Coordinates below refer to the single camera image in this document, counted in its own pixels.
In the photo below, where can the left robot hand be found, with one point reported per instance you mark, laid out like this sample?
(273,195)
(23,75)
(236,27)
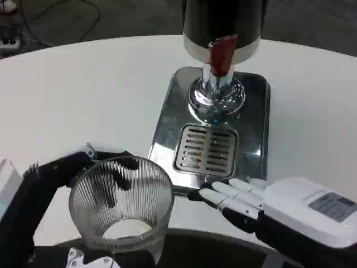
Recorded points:
(25,195)

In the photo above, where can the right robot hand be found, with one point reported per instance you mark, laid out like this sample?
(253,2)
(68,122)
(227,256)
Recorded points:
(290,201)

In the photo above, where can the clear ribbed glass cup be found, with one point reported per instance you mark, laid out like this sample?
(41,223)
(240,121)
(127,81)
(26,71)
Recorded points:
(122,206)

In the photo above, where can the steel drip tray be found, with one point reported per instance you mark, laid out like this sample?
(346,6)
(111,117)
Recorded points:
(251,117)

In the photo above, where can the steel slotted drip grid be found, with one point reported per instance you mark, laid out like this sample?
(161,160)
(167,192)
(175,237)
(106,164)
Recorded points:
(205,150)

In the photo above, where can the white power strip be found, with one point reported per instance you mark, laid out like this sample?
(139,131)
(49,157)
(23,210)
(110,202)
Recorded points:
(9,43)

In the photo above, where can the red tap lever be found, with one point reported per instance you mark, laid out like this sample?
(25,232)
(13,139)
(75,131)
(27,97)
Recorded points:
(221,56)

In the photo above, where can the black and silver drink dispenser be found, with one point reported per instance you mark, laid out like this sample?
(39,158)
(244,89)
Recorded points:
(203,22)

